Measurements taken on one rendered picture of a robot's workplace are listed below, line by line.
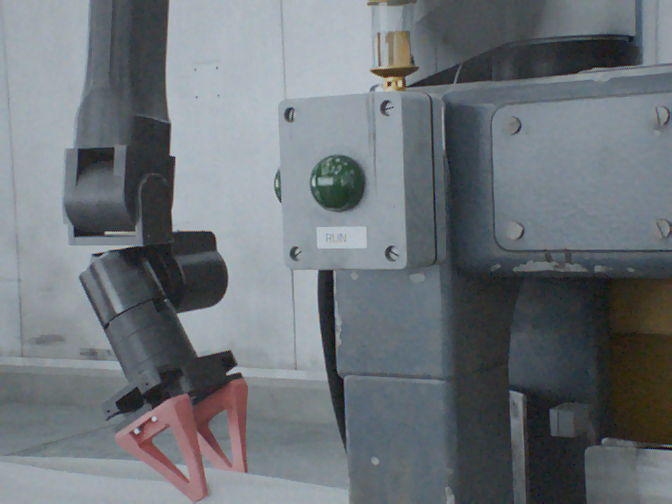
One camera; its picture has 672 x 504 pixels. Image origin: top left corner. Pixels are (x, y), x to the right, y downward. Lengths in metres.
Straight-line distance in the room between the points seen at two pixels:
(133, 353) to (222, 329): 6.26
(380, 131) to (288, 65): 6.31
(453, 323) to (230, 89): 6.50
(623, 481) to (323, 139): 0.31
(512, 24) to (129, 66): 0.35
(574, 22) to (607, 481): 0.28
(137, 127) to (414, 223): 0.42
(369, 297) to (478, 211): 0.08
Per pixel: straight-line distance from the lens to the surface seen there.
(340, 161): 0.65
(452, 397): 0.70
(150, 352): 1.02
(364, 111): 0.66
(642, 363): 0.97
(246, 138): 7.11
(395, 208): 0.65
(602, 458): 0.84
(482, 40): 0.87
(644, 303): 0.91
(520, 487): 0.89
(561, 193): 0.67
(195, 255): 1.10
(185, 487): 1.01
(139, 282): 1.03
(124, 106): 1.03
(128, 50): 1.04
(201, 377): 1.01
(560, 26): 0.79
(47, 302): 8.11
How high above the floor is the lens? 1.29
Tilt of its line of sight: 3 degrees down
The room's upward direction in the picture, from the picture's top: 2 degrees counter-clockwise
